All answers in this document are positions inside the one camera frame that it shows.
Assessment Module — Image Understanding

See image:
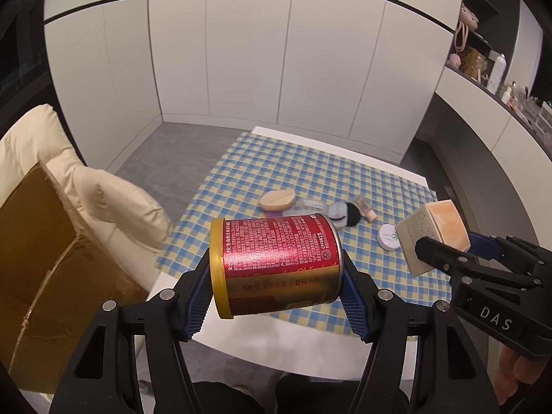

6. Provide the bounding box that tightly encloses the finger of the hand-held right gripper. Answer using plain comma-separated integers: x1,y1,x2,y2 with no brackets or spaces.
469,232,552,272
414,236,540,287

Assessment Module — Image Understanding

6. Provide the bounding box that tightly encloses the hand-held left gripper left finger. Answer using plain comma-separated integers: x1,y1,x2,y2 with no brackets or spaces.
48,248,216,414

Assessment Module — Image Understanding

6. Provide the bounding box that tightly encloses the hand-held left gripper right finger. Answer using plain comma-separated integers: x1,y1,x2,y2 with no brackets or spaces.
341,259,503,414

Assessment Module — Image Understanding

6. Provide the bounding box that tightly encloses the small orange carton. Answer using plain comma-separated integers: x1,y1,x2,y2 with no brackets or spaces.
396,199,472,277

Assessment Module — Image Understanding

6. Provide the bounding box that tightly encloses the white round jar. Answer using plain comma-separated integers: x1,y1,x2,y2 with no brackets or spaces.
376,224,402,251

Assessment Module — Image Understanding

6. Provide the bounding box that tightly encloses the small foundation bottle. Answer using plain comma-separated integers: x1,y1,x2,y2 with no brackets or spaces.
354,196,378,224

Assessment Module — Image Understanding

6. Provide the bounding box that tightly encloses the translucent square lid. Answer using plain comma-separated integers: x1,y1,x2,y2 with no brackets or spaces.
326,202,351,229

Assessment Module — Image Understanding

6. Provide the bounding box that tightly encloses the red and gold tin can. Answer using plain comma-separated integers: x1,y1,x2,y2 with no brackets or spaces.
210,213,344,320

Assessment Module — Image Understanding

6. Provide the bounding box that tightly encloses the clear plastic case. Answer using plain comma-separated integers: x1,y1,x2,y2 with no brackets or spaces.
294,198,333,214

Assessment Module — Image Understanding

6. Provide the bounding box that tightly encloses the beige oval powder puff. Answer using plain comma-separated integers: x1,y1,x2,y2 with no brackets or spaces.
259,189,298,212

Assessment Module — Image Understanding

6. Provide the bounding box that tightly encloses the brown cardboard box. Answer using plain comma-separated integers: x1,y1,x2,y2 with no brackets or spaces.
0,161,149,395

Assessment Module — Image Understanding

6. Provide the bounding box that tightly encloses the person's right hand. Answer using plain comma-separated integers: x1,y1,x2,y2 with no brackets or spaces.
495,347,552,406

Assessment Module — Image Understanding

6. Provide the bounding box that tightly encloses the cream padded chair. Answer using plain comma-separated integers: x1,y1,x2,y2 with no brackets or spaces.
0,103,175,294

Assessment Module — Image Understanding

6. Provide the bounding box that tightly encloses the clear drawer organizer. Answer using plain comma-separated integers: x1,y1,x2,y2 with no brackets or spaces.
520,95,552,136

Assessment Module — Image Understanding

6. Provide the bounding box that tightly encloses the blue yellow checkered tablecloth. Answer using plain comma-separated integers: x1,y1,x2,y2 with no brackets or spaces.
156,131,460,348

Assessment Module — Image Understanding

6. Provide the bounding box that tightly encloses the white spray bottle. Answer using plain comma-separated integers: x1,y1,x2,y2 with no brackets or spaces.
487,54,507,94

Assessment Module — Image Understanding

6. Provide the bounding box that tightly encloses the yellow box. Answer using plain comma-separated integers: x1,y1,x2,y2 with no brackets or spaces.
457,47,486,79

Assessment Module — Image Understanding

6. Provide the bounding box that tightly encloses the pink handbag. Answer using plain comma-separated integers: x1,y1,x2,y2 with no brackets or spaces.
452,2,479,67

